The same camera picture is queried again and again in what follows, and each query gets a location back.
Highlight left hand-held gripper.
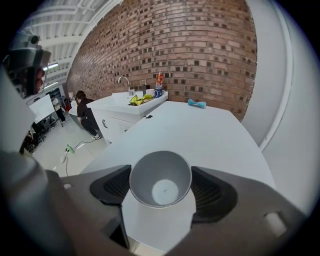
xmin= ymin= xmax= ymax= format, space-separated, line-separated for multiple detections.
xmin=1 ymin=29 xmax=53 ymax=99

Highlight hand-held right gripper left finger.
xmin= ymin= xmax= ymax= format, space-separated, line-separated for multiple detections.
xmin=59 ymin=164 xmax=133 ymax=256

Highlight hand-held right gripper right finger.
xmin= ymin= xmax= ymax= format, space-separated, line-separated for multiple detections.
xmin=169 ymin=165 xmax=310 ymax=256

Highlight white cup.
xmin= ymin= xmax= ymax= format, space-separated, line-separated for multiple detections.
xmin=128 ymin=150 xmax=193 ymax=208

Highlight person's left hand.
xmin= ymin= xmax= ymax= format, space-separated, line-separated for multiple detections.
xmin=34 ymin=66 xmax=47 ymax=94

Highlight ceiling light tube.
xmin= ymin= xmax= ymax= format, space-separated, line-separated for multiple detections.
xmin=41 ymin=62 xmax=60 ymax=72

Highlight whiteboard on stand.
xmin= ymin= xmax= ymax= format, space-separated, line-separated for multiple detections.
xmin=28 ymin=93 xmax=64 ymax=128

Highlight black office chair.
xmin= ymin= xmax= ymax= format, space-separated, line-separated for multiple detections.
xmin=24 ymin=119 xmax=48 ymax=154

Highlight white sink cabinet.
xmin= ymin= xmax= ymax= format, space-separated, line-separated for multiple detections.
xmin=86 ymin=90 xmax=169 ymax=146

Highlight chrome faucet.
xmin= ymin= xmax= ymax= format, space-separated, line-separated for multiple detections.
xmin=117 ymin=76 xmax=132 ymax=97

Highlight teal dumbbell toy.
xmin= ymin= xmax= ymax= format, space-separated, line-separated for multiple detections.
xmin=187 ymin=98 xmax=208 ymax=110

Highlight yellow green cloth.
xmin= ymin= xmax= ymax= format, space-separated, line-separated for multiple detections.
xmin=128 ymin=93 xmax=154 ymax=106

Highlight black soap dispenser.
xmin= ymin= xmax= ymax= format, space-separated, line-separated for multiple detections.
xmin=139 ymin=79 xmax=151 ymax=96

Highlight green floor cable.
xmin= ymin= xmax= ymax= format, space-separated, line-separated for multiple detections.
xmin=64 ymin=136 xmax=102 ymax=177

